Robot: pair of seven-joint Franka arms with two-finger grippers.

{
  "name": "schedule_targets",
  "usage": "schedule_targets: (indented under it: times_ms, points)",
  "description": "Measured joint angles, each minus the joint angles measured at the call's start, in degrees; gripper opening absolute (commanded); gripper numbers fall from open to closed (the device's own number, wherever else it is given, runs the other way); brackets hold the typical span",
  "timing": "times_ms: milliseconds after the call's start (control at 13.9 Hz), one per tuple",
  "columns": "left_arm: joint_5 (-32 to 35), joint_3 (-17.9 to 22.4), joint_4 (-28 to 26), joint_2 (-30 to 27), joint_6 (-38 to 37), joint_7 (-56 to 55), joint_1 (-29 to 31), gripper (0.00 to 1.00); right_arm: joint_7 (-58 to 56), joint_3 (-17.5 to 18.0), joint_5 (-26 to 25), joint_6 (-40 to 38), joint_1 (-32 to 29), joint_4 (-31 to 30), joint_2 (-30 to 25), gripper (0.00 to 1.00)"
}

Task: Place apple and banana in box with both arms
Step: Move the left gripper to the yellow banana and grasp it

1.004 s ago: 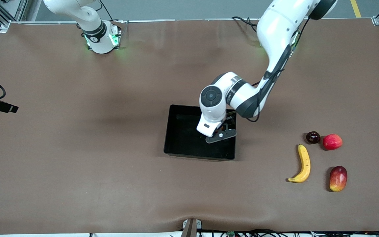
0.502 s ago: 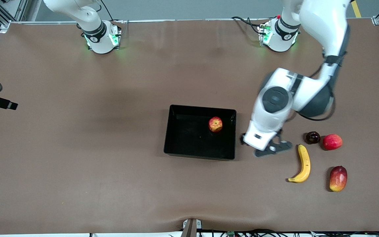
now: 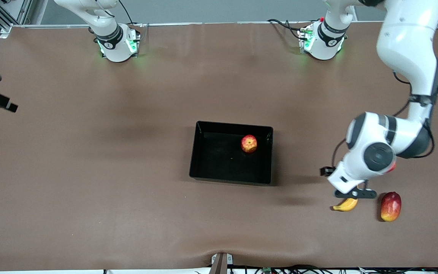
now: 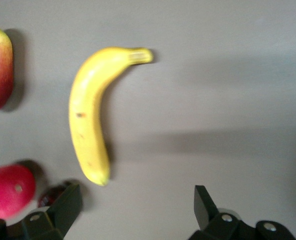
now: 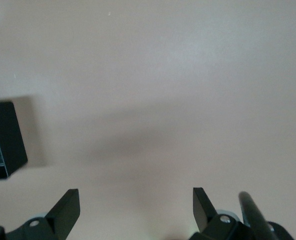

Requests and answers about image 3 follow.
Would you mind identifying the red yellow apple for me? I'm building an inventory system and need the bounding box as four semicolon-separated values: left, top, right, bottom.
241;134;258;153

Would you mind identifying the black plastic box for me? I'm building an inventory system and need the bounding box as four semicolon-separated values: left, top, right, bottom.
189;120;274;186

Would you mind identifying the yellow banana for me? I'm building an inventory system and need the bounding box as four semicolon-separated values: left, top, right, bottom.
332;197;359;212

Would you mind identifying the red yellow mango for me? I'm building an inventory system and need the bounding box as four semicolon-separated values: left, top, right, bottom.
380;191;402;222

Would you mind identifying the table cover mat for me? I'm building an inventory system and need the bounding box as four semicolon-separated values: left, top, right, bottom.
0;22;438;271

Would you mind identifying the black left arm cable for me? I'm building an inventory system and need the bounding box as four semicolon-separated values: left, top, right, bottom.
331;70;436;170

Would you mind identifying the brown stand post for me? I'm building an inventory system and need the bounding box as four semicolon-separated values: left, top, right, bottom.
208;252;235;274

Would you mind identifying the black base cable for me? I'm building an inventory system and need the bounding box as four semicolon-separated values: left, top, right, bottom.
117;0;134;25
267;18;304;40

